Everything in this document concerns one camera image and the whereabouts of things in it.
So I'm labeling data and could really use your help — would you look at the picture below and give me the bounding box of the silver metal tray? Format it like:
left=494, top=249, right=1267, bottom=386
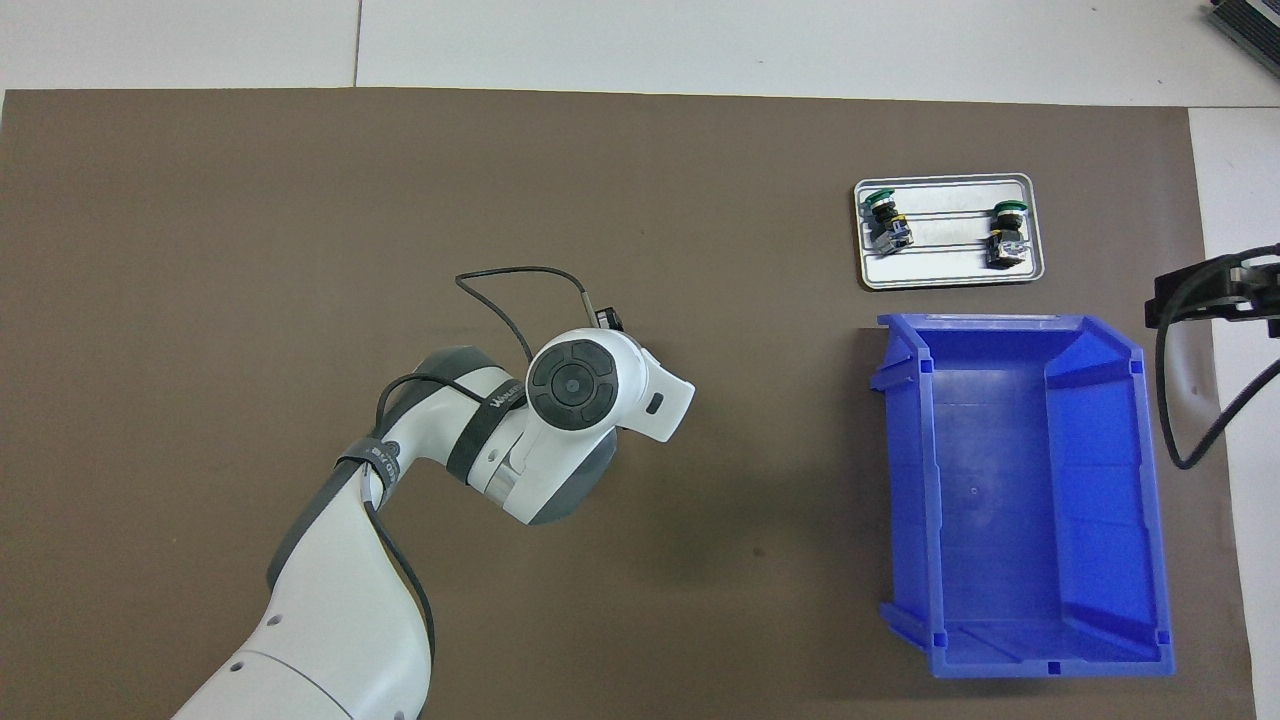
left=853, top=173, right=1046, bottom=292

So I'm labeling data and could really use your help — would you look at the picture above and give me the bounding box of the grey ribbed metal device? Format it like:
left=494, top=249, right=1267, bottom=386
left=1205, top=0, right=1280, bottom=76

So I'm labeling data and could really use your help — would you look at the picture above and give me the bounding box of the blue plastic storage bin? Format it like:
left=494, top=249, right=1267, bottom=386
left=868, top=313, right=1177, bottom=681

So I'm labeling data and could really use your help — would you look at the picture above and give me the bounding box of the brown table mat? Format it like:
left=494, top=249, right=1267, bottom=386
left=0, top=88, right=1259, bottom=720

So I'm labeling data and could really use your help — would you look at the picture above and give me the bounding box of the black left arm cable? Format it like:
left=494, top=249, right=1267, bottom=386
left=265, top=265, right=601, bottom=661

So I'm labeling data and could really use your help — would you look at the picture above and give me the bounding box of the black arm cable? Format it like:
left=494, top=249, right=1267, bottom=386
left=1155, top=243, right=1280, bottom=471
left=265, top=265, right=601, bottom=661

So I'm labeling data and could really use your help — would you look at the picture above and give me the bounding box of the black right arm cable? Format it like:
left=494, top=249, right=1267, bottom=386
left=1155, top=243, right=1280, bottom=471

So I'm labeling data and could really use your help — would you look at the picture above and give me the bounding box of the green push button switch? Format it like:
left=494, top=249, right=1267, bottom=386
left=862, top=187, right=915, bottom=253
left=985, top=200, right=1031, bottom=271

